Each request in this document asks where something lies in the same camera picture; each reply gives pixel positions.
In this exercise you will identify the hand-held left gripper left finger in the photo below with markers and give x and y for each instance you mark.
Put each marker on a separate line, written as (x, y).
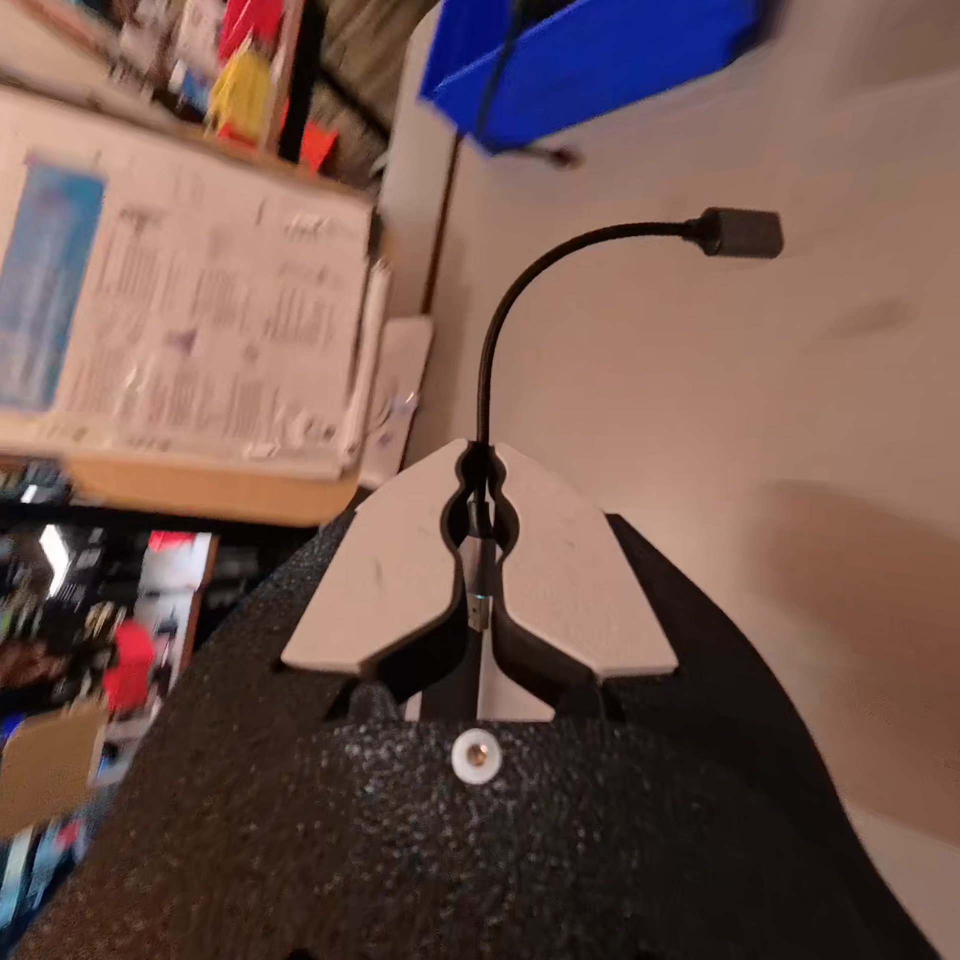
(390, 577)

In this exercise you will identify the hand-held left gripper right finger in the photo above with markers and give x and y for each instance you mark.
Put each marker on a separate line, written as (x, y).
(577, 585)

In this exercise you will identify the cluttered storage shelf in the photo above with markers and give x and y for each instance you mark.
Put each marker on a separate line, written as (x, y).
(75, 615)

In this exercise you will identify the cardboard box with paper label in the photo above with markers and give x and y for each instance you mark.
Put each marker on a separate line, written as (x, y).
(225, 495)

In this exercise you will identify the brown cardboard box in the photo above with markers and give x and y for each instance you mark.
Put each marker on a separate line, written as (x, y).
(49, 765)

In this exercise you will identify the blue plastic bin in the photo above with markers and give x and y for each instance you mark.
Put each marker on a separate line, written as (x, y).
(600, 67)

